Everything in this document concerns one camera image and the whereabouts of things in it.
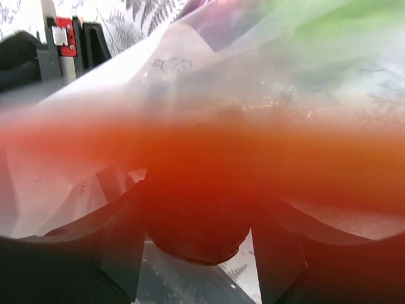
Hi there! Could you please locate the clear orange zip top bag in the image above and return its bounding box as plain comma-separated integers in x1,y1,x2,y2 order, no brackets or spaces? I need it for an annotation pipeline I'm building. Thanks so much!
0,0,405,241

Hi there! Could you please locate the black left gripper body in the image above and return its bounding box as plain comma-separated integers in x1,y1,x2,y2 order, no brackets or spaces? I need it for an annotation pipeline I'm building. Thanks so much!
1,16,111,92

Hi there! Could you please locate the fake green lime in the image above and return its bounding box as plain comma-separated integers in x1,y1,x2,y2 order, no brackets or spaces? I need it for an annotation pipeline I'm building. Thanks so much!
271,0,405,83

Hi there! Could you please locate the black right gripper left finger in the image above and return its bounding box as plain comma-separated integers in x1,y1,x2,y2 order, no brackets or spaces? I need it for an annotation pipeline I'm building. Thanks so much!
1,181,145,303

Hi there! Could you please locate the fake purple plum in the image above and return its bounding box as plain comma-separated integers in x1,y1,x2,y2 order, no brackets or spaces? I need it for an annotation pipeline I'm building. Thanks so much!
142,163,251,266

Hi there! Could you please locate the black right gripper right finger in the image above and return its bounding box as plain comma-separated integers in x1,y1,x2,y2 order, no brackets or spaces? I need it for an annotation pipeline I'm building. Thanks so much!
251,199,404,303

